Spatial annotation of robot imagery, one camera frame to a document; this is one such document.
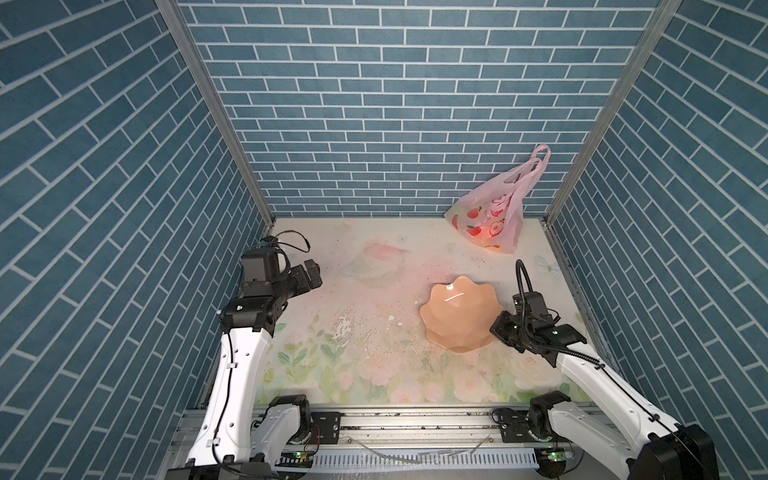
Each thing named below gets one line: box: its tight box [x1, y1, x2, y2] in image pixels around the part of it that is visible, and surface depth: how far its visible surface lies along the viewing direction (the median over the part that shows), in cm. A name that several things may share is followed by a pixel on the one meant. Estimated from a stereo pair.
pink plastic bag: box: [444, 144, 551, 254], surface depth 107 cm
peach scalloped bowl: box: [420, 276, 503, 353], surface depth 96 cm
